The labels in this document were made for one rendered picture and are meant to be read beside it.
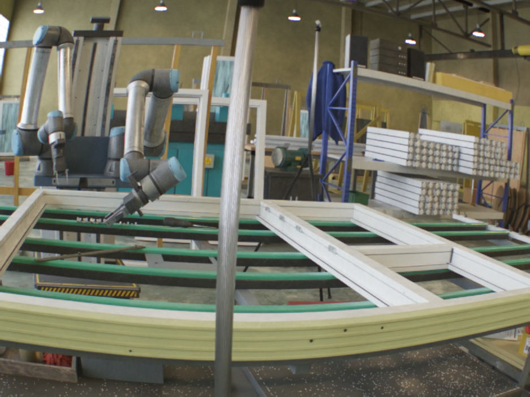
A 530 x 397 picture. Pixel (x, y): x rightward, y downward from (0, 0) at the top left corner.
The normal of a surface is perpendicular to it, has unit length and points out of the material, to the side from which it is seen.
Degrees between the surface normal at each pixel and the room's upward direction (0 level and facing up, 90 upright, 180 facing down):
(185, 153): 90
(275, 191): 90
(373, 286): 90
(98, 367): 90
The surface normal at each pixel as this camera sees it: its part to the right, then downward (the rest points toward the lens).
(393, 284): -0.95, -0.04
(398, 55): 0.18, 0.14
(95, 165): 0.44, 0.15
